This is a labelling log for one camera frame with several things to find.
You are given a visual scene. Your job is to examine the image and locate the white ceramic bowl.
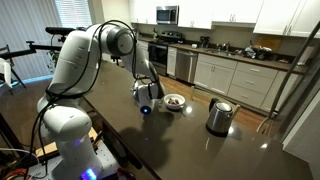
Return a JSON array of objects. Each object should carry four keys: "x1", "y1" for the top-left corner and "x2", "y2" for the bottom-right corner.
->
[{"x1": 163, "y1": 93, "x2": 186, "y2": 111}]

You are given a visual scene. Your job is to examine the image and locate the white ceramic mug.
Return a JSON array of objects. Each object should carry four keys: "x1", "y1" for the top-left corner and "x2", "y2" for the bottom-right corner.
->
[{"x1": 131, "y1": 87, "x2": 140, "y2": 100}]

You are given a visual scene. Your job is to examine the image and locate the pale wooden chair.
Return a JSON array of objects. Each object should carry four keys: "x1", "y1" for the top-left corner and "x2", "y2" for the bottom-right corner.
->
[{"x1": 189, "y1": 85, "x2": 242, "y2": 119}]

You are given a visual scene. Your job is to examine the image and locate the stainless steel dishwasher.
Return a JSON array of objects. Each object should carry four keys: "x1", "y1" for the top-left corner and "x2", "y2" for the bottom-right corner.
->
[{"x1": 175, "y1": 49, "x2": 199, "y2": 84}]

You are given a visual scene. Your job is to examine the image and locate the black stool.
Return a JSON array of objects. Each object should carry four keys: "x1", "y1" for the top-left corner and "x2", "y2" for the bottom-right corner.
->
[{"x1": 110, "y1": 54, "x2": 123, "y2": 67}]

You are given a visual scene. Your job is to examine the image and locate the white lower kitchen cabinets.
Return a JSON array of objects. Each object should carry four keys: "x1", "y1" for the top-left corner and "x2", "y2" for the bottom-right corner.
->
[{"x1": 166, "y1": 46, "x2": 303, "y2": 113}]

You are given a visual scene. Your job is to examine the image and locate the white kitchen cabinets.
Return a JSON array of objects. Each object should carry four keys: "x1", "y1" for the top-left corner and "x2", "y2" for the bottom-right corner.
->
[
  {"x1": 166, "y1": 46, "x2": 303, "y2": 113},
  {"x1": 129, "y1": 0, "x2": 320, "y2": 38}
]

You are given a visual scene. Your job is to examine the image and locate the stainless steel electric kettle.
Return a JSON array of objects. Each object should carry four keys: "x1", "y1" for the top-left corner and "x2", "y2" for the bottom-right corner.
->
[{"x1": 205, "y1": 97, "x2": 236, "y2": 137}]

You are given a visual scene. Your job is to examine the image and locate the black coffee maker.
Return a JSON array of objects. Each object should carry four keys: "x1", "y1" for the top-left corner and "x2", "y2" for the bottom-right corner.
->
[{"x1": 199, "y1": 35, "x2": 211, "y2": 49}]

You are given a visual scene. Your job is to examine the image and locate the stainless steel microwave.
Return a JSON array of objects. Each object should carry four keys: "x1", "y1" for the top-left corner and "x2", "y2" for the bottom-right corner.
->
[{"x1": 155, "y1": 5, "x2": 180, "y2": 25}]

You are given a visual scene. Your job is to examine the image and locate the chrome sink faucet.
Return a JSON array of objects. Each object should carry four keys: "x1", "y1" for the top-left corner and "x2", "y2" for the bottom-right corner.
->
[{"x1": 219, "y1": 41, "x2": 232, "y2": 53}]

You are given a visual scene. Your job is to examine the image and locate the dark kitchen countertop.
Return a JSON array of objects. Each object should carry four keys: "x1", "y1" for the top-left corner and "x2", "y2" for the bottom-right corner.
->
[{"x1": 168, "y1": 43, "x2": 308, "y2": 75}]

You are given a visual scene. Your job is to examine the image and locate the cluttered dish rack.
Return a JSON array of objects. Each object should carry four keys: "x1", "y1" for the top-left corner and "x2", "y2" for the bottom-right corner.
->
[{"x1": 244, "y1": 43, "x2": 274, "y2": 62}]

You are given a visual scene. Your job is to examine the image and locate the green potted plant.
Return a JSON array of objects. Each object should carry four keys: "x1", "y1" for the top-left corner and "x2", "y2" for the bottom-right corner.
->
[{"x1": 48, "y1": 49, "x2": 61, "y2": 73}]

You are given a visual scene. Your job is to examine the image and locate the wooden cutting board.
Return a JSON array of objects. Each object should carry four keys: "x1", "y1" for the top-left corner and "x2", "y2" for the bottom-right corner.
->
[{"x1": 256, "y1": 34, "x2": 284, "y2": 53}]

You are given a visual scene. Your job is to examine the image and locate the grey metal stand pole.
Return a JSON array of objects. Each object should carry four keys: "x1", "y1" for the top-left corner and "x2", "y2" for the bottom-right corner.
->
[{"x1": 255, "y1": 19, "x2": 320, "y2": 134}]

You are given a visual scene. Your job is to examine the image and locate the white upper kitchen cabinets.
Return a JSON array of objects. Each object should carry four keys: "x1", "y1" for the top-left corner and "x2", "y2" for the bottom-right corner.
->
[{"x1": 129, "y1": 0, "x2": 320, "y2": 38}]

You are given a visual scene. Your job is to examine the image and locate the white window blinds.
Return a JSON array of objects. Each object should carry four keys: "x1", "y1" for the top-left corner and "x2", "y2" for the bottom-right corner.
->
[{"x1": 0, "y1": 0, "x2": 93, "y2": 83}]

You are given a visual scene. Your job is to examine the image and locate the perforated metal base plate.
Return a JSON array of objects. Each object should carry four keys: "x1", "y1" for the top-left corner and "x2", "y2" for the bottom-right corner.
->
[{"x1": 28, "y1": 141, "x2": 123, "y2": 180}]

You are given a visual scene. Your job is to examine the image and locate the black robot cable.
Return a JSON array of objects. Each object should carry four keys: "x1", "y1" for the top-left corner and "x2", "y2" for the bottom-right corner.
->
[{"x1": 24, "y1": 19, "x2": 161, "y2": 180}]

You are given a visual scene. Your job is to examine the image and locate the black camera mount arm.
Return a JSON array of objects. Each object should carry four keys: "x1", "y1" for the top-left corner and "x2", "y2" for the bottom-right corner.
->
[{"x1": 0, "y1": 26, "x2": 86, "y2": 61}]

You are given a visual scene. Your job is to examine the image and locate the orange cable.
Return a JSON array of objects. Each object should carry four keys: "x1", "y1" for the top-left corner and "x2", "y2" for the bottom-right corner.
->
[{"x1": 3, "y1": 168, "x2": 32, "y2": 180}]

